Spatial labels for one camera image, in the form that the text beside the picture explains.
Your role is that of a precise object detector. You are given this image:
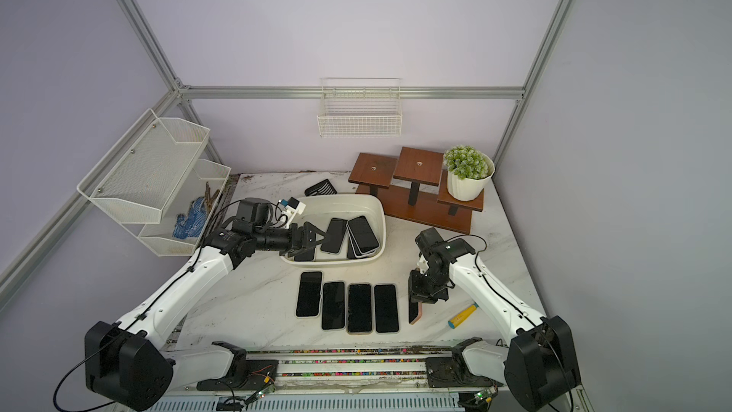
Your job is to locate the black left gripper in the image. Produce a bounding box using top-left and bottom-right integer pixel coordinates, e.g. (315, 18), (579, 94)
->
(254, 221), (330, 259)

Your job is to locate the pink case phone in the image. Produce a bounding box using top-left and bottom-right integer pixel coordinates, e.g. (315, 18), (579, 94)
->
(408, 301), (422, 324)

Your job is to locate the light blue case phone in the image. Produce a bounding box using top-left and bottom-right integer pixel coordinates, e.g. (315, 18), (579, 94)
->
(374, 284), (400, 334)

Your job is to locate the black phone placed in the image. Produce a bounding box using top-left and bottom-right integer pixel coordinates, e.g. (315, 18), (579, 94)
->
(295, 271), (323, 318)
(321, 282), (346, 331)
(347, 283), (374, 334)

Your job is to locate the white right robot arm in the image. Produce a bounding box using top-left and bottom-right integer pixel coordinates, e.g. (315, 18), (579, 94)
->
(408, 228), (581, 411)

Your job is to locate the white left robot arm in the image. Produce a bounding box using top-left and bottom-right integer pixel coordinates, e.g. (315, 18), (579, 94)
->
(82, 198), (328, 411)

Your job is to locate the black phone in box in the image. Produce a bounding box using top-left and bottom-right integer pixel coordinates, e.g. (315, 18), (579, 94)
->
(320, 217), (347, 255)

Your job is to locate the white plastic storage box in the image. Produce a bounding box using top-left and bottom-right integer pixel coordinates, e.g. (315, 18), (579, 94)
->
(280, 194), (387, 267)

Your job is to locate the blue case phone large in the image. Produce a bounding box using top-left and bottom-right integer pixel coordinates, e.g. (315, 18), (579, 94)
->
(346, 216), (380, 259)

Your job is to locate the blue yellow toy fork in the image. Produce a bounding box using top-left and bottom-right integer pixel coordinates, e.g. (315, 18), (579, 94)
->
(448, 303), (478, 329)

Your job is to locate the black slotted tray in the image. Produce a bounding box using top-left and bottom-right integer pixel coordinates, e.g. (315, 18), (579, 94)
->
(304, 179), (337, 196)

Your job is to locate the white ribbed plant pot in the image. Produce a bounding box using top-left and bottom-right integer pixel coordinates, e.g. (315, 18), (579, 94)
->
(447, 170), (494, 201)

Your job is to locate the brown wooden tiered stand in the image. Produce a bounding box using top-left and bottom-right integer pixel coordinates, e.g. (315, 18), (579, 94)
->
(349, 147), (484, 234)

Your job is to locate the blue toy in shelf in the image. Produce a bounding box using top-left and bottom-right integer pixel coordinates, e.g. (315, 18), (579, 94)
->
(173, 196), (208, 240)

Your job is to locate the green artificial plant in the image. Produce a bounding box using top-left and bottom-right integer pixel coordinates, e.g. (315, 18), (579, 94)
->
(443, 145), (495, 180)

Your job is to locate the white mesh upper shelf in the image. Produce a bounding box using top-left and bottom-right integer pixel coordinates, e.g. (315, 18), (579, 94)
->
(76, 110), (210, 224)

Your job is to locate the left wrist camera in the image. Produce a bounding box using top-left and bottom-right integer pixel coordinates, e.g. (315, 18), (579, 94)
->
(278, 196), (306, 227)

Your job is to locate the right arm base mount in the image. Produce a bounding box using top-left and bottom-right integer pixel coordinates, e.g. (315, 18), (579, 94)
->
(425, 355), (502, 388)

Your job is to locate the white wire wall basket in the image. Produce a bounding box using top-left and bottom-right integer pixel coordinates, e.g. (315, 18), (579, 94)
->
(318, 77), (403, 138)

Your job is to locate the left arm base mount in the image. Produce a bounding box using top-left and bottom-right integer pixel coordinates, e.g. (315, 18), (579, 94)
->
(196, 349), (279, 392)

